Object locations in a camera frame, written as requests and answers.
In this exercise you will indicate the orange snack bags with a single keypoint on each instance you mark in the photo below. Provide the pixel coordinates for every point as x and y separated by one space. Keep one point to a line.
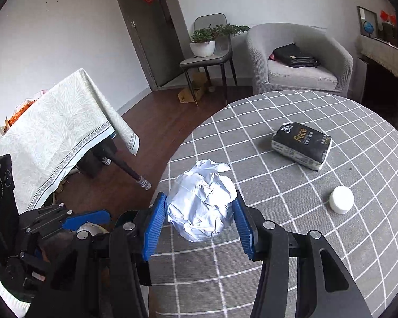
23 109

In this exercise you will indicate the black tissue pack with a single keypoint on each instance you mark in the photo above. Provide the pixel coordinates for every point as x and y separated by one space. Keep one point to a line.
301 142

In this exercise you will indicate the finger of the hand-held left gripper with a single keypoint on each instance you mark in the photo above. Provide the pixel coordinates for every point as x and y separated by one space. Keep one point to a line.
86 220
26 268

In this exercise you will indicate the grey-brown door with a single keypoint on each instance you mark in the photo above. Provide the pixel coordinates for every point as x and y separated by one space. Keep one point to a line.
149 39

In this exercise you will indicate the black table leg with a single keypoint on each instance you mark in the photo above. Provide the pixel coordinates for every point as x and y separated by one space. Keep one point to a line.
126 167

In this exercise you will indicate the person's left forearm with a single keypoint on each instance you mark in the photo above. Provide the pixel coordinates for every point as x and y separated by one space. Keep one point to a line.
10 297

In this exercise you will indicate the white paper ball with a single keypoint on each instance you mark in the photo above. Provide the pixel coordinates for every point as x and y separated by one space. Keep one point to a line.
199 205

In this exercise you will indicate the cabinet with beige cloth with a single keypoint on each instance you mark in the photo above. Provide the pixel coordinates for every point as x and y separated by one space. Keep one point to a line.
381 53

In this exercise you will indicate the striped table leg sock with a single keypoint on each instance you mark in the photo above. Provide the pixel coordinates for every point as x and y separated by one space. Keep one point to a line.
106 161
144 183

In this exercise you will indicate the grey chair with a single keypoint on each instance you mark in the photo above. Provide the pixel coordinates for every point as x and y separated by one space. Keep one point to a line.
202 61

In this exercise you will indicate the white round jar lid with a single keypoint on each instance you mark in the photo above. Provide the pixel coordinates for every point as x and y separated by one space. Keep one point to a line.
341 199

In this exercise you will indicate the black bag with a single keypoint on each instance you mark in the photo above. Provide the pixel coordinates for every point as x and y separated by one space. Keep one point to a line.
292 53

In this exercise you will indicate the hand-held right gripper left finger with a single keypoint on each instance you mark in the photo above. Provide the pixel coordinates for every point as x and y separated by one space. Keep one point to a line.
154 228

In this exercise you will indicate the grey armchair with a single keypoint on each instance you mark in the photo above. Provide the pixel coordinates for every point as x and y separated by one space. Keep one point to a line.
301 76

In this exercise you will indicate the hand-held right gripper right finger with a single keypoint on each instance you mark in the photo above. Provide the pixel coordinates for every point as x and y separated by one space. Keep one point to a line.
243 228

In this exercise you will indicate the dark picture frame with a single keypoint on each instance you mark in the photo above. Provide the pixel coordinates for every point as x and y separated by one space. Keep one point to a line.
389 33

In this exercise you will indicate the framed globe picture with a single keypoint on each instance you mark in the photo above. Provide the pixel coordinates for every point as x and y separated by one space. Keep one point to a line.
368 26

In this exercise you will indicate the potted plant in white pot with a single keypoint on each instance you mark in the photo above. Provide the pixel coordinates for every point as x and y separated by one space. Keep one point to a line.
202 48

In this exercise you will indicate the table with white tablecloth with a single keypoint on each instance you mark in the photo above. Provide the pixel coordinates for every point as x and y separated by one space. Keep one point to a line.
53 132

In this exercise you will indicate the cardboard box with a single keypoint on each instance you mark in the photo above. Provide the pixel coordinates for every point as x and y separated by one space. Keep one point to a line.
192 91

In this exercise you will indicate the round table with checked cloth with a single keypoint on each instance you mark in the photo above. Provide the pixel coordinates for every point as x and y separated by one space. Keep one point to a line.
285 172

